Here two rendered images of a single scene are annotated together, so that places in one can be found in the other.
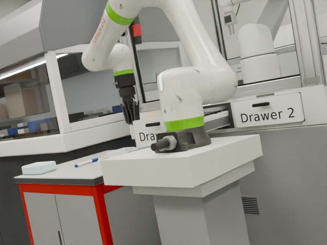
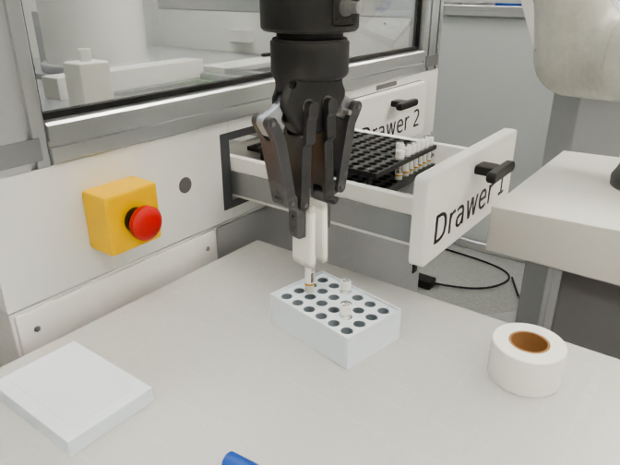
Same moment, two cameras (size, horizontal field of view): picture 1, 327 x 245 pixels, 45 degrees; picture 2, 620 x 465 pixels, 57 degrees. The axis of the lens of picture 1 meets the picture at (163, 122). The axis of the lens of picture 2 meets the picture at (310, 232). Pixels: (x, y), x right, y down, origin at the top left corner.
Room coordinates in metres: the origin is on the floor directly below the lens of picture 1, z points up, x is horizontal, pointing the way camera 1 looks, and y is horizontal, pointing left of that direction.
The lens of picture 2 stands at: (1.86, 0.70, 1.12)
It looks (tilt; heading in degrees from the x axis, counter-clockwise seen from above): 24 degrees down; 264
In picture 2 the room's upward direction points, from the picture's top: straight up
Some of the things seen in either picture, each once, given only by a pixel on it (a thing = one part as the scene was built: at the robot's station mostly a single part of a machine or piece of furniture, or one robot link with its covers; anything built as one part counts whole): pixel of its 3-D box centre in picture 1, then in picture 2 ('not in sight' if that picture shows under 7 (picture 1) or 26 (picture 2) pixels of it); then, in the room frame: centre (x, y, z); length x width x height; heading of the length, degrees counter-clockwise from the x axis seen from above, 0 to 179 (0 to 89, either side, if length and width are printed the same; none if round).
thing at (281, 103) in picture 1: (266, 111); (388, 118); (1.58, -0.42, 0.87); 0.29 x 0.02 x 0.11; 47
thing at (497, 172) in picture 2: (154, 124); (491, 170); (1.56, 0.04, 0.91); 0.07 x 0.04 x 0.01; 47
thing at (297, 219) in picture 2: not in sight; (291, 216); (1.82, 0.15, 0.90); 0.03 x 0.01 x 0.05; 37
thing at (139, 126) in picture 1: (160, 131); (468, 189); (1.58, 0.02, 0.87); 0.29 x 0.02 x 0.11; 47
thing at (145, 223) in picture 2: not in sight; (142, 221); (1.98, 0.09, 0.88); 0.04 x 0.03 x 0.04; 47
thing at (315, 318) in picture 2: (134, 152); (333, 315); (1.78, 0.16, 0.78); 0.12 x 0.08 x 0.04; 127
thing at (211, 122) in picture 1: (192, 124); (337, 168); (1.73, -0.13, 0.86); 0.40 x 0.26 x 0.06; 137
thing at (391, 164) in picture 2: not in sight; (402, 159); (1.65, -0.05, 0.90); 0.18 x 0.02 x 0.01; 47
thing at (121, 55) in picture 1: (119, 59); not in sight; (1.80, 0.14, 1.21); 0.13 x 0.11 x 0.14; 124
